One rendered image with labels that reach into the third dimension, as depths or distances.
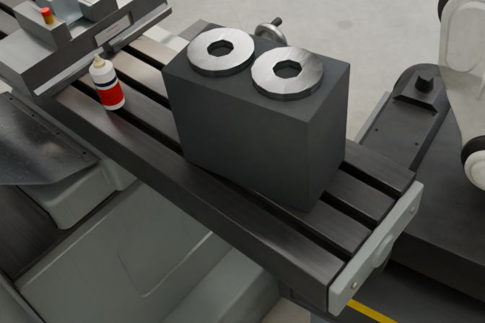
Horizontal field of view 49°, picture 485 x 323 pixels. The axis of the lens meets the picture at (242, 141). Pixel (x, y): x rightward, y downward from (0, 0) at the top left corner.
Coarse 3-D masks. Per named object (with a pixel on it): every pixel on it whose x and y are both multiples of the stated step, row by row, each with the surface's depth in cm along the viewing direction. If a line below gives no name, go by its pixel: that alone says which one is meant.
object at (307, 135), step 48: (192, 48) 71; (240, 48) 70; (288, 48) 69; (192, 96) 71; (240, 96) 66; (288, 96) 64; (336, 96) 67; (192, 144) 80; (240, 144) 72; (288, 144) 67; (336, 144) 75; (288, 192) 74
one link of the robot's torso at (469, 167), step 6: (468, 156) 109; (474, 156) 107; (480, 156) 106; (468, 162) 108; (474, 162) 108; (480, 162) 106; (468, 168) 109; (474, 168) 107; (480, 168) 106; (468, 174) 111; (474, 174) 109; (480, 174) 108; (474, 180) 110; (480, 180) 109; (480, 186) 111
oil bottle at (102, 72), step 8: (96, 56) 87; (96, 64) 88; (104, 64) 88; (112, 64) 90; (96, 72) 88; (104, 72) 88; (112, 72) 89; (96, 80) 89; (104, 80) 89; (112, 80) 90; (96, 88) 91; (104, 88) 90; (112, 88) 91; (120, 88) 93; (104, 96) 92; (112, 96) 92; (120, 96) 93; (104, 104) 93; (112, 104) 93; (120, 104) 94
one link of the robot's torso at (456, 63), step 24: (456, 0) 86; (480, 0) 84; (456, 24) 88; (480, 24) 86; (456, 48) 91; (480, 48) 89; (456, 72) 96; (480, 72) 93; (456, 96) 104; (480, 96) 101; (456, 120) 109; (480, 120) 105; (480, 144) 107
